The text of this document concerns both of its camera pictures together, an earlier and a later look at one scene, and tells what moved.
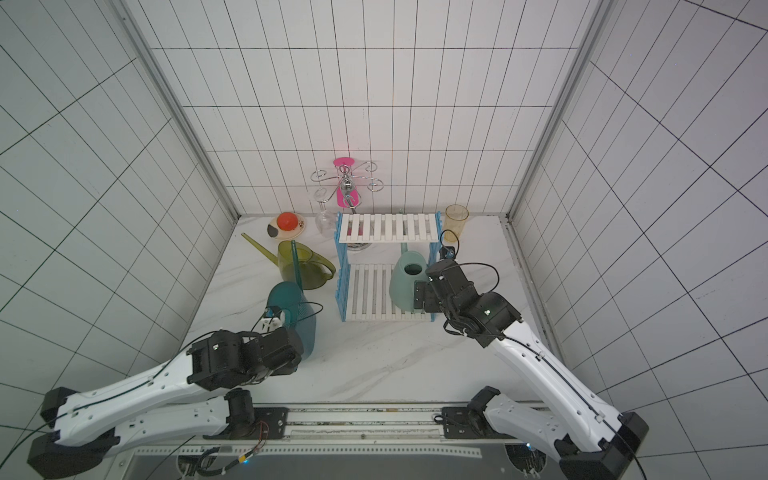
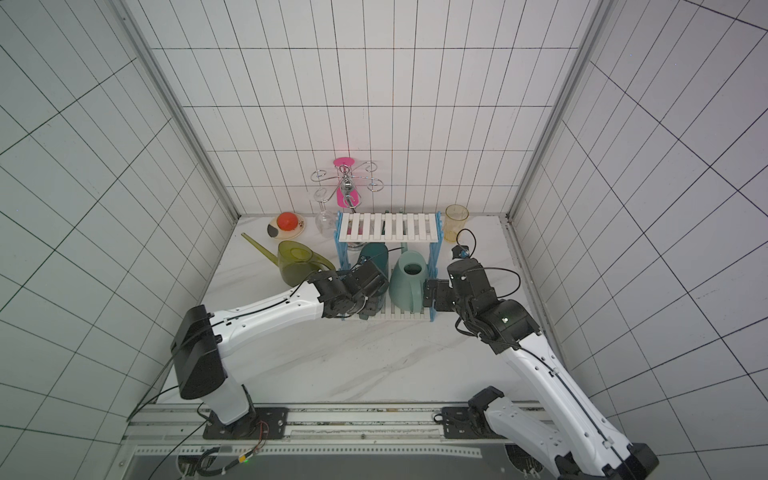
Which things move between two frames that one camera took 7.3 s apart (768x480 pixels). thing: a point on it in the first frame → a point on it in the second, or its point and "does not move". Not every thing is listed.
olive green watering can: (314, 270) does not move
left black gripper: (284, 369) → (371, 305)
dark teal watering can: (291, 298) → (377, 253)
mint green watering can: (408, 268) does not move
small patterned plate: (273, 229) does not move
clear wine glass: (325, 221) does not move
